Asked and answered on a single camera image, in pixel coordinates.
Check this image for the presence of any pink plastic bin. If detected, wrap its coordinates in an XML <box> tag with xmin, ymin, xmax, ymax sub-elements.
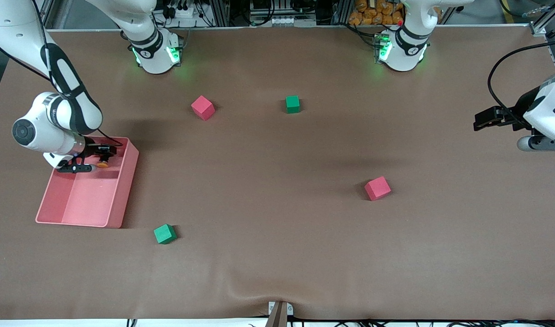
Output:
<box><xmin>35</xmin><ymin>135</ymin><xmax>139</xmax><ymax>229</ymax></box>

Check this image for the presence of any pink foam cube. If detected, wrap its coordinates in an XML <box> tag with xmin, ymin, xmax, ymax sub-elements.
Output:
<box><xmin>191</xmin><ymin>95</ymin><xmax>216</xmax><ymax>121</ymax></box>
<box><xmin>364</xmin><ymin>176</ymin><xmax>392</xmax><ymax>202</ymax></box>

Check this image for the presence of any white power strip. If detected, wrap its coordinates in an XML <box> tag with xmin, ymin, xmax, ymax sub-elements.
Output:
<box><xmin>167</xmin><ymin>0</ymin><xmax>197</xmax><ymax>20</ymax></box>

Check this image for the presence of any bag of orange snacks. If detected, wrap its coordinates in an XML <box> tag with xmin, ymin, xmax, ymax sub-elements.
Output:
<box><xmin>349</xmin><ymin>0</ymin><xmax>405</xmax><ymax>26</ymax></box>

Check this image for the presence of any brown table mat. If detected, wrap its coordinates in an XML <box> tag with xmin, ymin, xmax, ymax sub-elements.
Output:
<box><xmin>0</xmin><ymin>24</ymin><xmax>555</xmax><ymax>321</ymax></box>

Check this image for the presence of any brown pointed bar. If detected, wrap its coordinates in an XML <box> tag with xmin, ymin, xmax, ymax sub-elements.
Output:
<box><xmin>265</xmin><ymin>302</ymin><xmax>289</xmax><ymax>327</ymax></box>

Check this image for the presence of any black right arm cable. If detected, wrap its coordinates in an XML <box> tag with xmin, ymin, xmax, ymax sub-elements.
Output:
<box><xmin>0</xmin><ymin>0</ymin><xmax>123</xmax><ymax>147</ymax></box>

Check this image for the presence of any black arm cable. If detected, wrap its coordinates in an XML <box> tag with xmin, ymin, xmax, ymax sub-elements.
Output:
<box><xmin>487</xmin><ymin>39</ymin><xmax>555</xmax><ymax>123</ymax></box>
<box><xmin>0</xmin><ymin>0</ymin><xmax>123</xmax><ymax>147</ymax></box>

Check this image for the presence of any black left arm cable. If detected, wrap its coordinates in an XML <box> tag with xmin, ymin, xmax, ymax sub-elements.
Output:
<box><xmin>487</xmin><ymin>39</ymin><xmax>555</xmax><ymax>123</ymax></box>

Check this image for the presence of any aluminium frame profile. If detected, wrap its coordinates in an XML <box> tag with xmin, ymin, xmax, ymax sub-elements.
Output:
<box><xmin>529</xmin><ymin>0</ymin><xmax>555</xmax><ymax>37</ymax></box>
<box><xmin>40</xmin><ymin>0</ymin><xmax>74</xmax><ymax>31</ymax></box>
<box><xmin>209</xmin><ymin>0</ymin><xmax>230</xmax><ymax>27</ymax></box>

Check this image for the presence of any small metal bracket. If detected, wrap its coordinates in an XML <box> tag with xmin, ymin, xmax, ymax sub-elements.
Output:
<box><xmin>268</xmin><ymin>301</ymin><xmax>294</xmax><ymax>316</ymax></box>

